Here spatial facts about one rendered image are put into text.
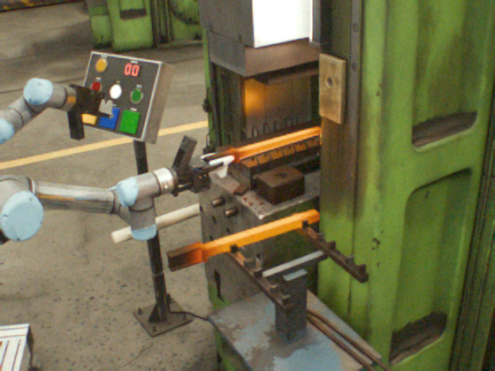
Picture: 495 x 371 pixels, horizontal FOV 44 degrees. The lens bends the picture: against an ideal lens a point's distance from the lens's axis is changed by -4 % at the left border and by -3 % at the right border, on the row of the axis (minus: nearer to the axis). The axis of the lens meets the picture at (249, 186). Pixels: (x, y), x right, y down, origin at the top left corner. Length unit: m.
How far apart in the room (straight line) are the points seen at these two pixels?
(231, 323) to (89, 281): 1.54
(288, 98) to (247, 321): 0.84
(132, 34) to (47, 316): 4.28
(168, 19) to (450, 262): 5.07
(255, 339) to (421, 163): 0.64
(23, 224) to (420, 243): 1.15
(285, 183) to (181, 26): 5.09
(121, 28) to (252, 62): 5.05
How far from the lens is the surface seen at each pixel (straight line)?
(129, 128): 2.22
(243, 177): 1.93
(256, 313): 1.78
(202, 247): 1.55
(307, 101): 2.28
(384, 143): 1.60
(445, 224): 2.04
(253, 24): 1.69
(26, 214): 1.61
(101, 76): 2.37
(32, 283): 3.27
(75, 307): 3.04
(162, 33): 6.78
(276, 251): 1.88
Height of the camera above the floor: 1.84
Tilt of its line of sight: 28 degrees down
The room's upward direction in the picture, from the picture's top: 2 degrees counter-clockwise
